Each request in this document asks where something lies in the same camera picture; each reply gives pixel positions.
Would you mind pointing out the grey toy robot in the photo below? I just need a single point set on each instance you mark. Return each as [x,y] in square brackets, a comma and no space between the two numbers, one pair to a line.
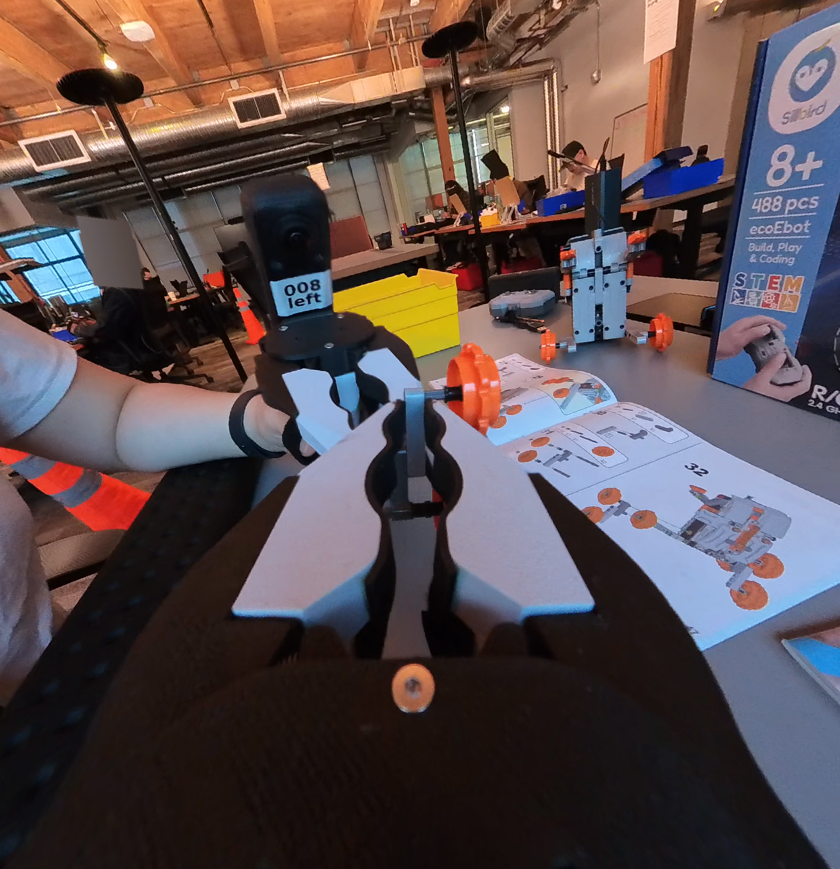
[596,299]

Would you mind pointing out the open instruction booklet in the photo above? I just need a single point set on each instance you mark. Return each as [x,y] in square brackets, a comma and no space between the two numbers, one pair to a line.
[637,577]

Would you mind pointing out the silver ventilation duct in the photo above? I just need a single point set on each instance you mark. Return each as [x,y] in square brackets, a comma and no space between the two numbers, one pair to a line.
[189,125]

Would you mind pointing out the blue manual booklet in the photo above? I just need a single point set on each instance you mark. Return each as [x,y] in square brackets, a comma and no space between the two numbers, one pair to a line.
[827,665]

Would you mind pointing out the person's grey shirt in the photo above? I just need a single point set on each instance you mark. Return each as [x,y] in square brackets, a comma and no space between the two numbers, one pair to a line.
[19,380]

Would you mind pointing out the person's left hand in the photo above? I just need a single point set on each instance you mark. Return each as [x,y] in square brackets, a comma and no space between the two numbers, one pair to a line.
[267,428]

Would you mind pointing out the red storage bin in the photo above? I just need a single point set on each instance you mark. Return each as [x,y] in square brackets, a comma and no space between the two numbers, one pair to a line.
[467,278]

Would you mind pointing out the blue storage bin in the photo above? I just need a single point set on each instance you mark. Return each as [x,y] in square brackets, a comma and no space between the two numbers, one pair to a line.
[559,203]
[685,176]

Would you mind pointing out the yellow plastic bin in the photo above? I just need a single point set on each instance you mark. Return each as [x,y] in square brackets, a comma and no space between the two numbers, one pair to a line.
[406,312]

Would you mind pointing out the black case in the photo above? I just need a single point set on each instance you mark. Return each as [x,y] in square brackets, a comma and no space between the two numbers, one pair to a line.
[528,278]

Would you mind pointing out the white air vent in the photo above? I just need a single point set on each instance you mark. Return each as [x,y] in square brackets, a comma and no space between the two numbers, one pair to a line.
[257,107]
[53,151]

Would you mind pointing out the black wristband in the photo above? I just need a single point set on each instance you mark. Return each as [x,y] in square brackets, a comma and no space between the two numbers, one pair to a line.
[238,428]

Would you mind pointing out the orange traffic cone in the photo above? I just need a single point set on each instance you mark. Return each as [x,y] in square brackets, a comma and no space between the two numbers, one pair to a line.
[87,495]
[250,319]

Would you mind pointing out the grey battery motor block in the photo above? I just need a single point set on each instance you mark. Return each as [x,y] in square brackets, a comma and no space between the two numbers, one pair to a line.
[522,303]

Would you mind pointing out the blue robot kit box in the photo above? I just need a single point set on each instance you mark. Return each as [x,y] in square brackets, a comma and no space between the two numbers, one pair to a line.
[786,203]

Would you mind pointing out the long wooden desk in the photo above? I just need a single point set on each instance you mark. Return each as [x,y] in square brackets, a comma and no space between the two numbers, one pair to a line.
[664,203]

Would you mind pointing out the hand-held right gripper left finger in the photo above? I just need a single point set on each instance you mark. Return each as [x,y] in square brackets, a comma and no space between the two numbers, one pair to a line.
[311,543]

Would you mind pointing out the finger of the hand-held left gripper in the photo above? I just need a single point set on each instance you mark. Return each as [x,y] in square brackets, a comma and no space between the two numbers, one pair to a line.
[389,377]
[311,407]

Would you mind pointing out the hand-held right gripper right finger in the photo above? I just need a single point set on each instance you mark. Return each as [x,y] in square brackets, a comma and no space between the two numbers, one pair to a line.
[508,543]

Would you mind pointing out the white wall paper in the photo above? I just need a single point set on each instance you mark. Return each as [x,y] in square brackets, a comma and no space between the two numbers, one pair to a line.
[661,27]

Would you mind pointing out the black pole stand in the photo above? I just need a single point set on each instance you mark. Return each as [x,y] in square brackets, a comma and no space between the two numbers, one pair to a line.
[155,197]
[464,136]

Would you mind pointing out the orange toy wheel axle assembly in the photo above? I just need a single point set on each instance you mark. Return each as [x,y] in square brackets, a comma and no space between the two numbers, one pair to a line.
[474,387]

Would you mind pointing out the grey desk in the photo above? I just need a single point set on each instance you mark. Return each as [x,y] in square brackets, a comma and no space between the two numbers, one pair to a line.
[807,781]

